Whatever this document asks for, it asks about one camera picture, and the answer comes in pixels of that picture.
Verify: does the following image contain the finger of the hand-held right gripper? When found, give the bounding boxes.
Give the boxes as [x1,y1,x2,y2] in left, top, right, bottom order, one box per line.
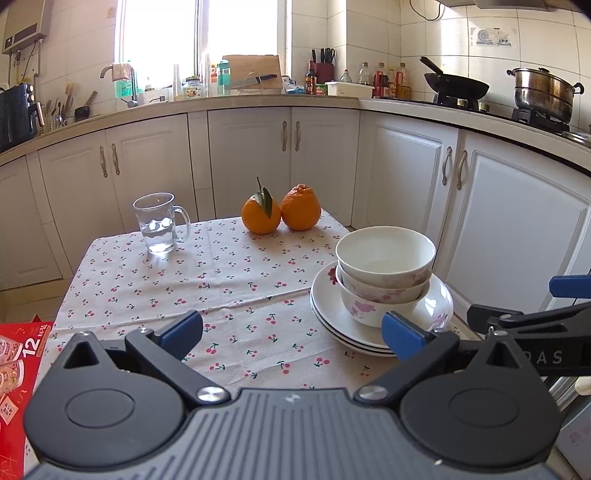
[549,274,591,298]
[467,305,591,334]

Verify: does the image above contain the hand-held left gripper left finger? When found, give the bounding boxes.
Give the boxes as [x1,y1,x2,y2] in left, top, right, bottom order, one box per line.
[62,310,232,409]

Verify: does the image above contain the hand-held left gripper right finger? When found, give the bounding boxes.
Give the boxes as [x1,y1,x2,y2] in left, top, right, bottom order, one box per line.
[353,311,525,409]

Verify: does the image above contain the white fruit-print plate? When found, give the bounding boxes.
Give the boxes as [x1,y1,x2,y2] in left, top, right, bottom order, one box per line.
[310,260,455,346]
[311,295,399,352]
[316,309,399,357]

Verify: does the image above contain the cherry-print tablecloth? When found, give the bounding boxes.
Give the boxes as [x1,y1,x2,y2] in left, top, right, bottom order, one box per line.
[36,209,481,393]

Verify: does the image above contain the grey refrigerator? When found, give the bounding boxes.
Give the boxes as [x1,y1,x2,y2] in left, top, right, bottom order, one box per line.
[545,376,591,480]

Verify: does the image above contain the glass mug with water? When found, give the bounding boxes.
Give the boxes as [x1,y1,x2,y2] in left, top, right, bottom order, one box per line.
[133,192,192,256]

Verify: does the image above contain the orange with leaf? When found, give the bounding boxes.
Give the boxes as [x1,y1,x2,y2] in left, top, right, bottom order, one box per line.
[241,176,282,235]

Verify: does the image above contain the bumpy orange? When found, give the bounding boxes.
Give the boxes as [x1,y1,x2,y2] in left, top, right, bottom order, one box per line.
[281,184,322,232]

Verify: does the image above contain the white kitchen cabinets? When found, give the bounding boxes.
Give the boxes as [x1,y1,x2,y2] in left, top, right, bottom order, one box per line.
[0,108,591,324]

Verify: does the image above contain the gas stove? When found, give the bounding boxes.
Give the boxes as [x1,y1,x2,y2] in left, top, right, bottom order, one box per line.
[418,90,591,139]

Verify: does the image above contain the steel pot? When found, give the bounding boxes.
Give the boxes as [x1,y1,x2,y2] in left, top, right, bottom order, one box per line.
[506,67,583,123]

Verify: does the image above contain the red cardboard box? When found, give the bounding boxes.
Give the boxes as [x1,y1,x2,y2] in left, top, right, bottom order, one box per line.
[0,315,56,480]

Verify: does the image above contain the black wok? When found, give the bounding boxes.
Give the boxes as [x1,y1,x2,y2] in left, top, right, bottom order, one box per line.
[419,56,490,100]

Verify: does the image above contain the kitchen countertop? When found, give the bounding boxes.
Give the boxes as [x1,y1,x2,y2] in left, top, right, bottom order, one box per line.
[0,95,591,176]

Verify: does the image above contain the small black pan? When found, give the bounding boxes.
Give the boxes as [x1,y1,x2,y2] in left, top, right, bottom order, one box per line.
[74,91,99,121]

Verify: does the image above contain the glass jar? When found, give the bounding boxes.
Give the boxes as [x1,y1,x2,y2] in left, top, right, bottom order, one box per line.
[181,76,206,100]

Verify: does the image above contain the metal faucet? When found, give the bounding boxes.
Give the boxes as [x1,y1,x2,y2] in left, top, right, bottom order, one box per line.
[100,65,139,108]

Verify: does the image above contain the utensil holder with utensils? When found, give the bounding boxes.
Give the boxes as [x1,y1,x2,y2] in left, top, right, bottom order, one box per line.
[44,83,77,130]

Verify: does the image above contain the cooking oil bottle orange label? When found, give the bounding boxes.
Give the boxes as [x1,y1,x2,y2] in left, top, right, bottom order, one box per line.
[396,62,411,100]

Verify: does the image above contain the white plastic container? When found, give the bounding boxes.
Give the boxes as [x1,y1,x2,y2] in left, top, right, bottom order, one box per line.
[325,81,375,99]

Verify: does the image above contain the kitchen knife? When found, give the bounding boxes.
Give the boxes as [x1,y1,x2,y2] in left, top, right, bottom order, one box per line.
[229,74,278,90]

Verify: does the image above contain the black air fryer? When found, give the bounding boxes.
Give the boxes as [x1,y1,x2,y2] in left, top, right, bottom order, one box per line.
[0,83,38,153]

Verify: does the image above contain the wooden cutting board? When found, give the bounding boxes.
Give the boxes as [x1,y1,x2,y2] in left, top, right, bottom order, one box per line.
[222,54,282,90]

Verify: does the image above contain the dark red knife block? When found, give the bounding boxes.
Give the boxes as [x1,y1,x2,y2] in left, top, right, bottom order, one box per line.
[311,47,336,85]

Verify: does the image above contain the range hood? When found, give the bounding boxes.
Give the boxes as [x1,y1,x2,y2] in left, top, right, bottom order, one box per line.
[438,0,555,10]

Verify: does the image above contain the window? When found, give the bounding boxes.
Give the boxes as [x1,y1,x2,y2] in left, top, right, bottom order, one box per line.
[115,0,291,88]

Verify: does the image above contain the wall sticker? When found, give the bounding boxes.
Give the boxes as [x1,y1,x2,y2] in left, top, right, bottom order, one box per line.
[470,27,514,47]

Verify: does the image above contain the black wall cable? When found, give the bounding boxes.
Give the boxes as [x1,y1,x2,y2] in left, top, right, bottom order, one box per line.
[410,0,444,21]

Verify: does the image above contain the wall water heater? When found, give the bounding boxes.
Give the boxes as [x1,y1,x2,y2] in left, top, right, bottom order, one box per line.
[1,0,51,55]

